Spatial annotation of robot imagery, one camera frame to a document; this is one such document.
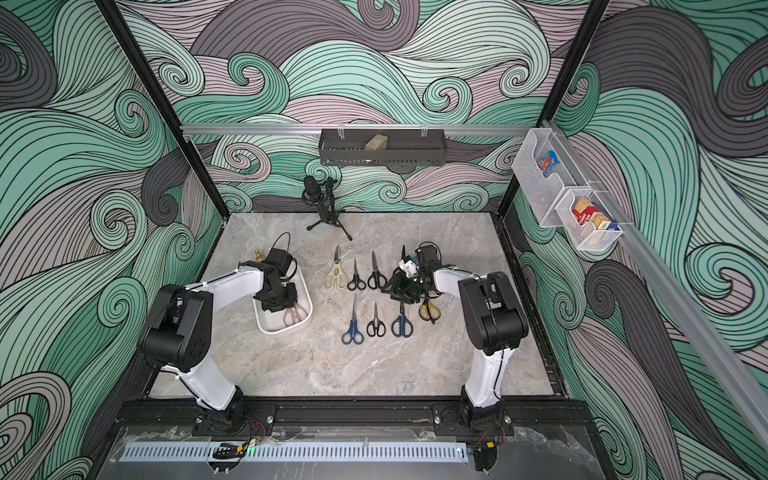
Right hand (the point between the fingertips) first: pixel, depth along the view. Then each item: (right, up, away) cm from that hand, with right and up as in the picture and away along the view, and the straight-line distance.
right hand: (389, 293), depth 94 cm
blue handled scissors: (-11, -11, -7) cm, 17 cm away
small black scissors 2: (-4, -9, -5) cm, 11 cm away
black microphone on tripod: (-23, +32, +6) cm, 40 cm away
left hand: (-32, -2, -1) cm, 32 cm away
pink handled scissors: (-30, -6, -2) cm, 31 cm away
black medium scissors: (-4, +4, +6) cm, 8 cm away
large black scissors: (+6, +11, +12) cm, 18 cm away
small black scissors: (-11, +3, +6) cm, 13 cm away
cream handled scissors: (-18, +5, +6) cm, 20 cm away
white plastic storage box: (-36, -8, -5) cm, 38 cm away
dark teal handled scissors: (+4, -9, -4) cm, 11 cm away
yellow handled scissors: (+12, -5, -2) cm, 14 cm away
